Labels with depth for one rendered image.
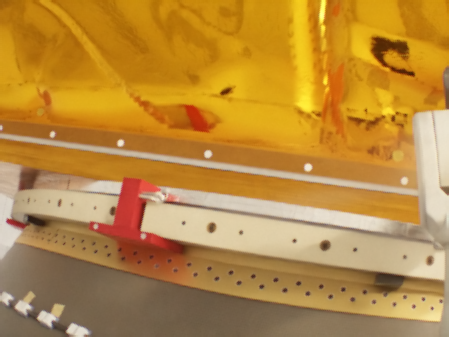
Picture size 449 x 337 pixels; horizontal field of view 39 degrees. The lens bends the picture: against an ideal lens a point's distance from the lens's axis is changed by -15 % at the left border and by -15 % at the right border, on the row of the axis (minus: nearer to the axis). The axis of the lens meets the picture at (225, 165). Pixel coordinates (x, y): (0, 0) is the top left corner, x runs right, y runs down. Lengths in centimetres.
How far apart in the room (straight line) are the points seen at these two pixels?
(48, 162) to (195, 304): 42
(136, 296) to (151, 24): 45
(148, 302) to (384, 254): 33
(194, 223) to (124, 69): 31
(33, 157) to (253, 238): 49
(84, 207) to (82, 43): 30
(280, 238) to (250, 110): 23
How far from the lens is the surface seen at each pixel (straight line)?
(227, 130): 107
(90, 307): 101
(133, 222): 99
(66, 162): 119
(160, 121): 111
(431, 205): 57
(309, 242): 90
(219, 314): 92
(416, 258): 90
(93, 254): 109
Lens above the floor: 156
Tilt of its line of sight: 13 degrees up
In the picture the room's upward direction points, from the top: 13 degrees clockwise
